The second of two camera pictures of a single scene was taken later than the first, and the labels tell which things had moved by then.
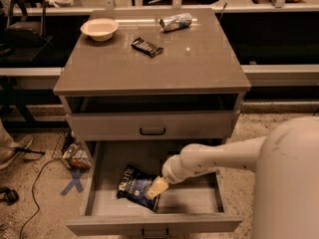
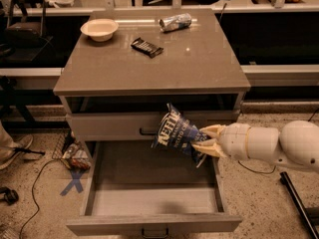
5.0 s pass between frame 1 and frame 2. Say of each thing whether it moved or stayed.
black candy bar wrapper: stayed
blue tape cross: stayed
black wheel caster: stayed
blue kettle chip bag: moved
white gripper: moved
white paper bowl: stayed
